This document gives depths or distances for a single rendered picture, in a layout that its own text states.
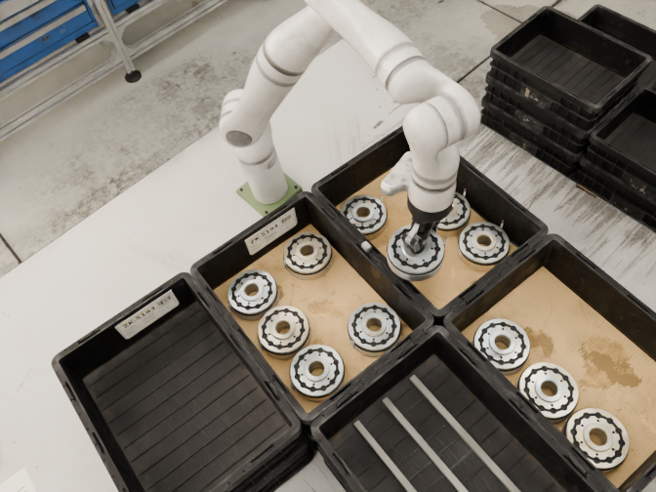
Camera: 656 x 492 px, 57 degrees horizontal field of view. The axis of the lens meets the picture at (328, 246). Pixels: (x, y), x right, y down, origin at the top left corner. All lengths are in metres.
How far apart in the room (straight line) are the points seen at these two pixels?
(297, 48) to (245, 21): 2.17
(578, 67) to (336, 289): 1.30
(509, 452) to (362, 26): 0.75
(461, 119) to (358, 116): 0.90
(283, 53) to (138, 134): 1.81
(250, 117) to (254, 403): 0.56
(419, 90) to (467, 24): 2.27
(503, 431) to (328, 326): 0.38
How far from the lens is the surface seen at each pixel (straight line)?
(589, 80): 2.20
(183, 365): 1.24
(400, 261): 1.08
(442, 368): 1.18
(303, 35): 1.10
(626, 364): 1.26
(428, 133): 0.82
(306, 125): 1.71
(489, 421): 1.16
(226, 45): 3.15
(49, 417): 1.46
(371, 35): 0.91
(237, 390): 1.19
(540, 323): 1.24
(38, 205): 2.80
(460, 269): 1.27
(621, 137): 2.21
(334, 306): 1.23
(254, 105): 1.21
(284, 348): 1.17
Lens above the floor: 1.93
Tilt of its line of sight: 58 degrees down
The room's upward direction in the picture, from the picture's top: 9 degrees counter-clockwise
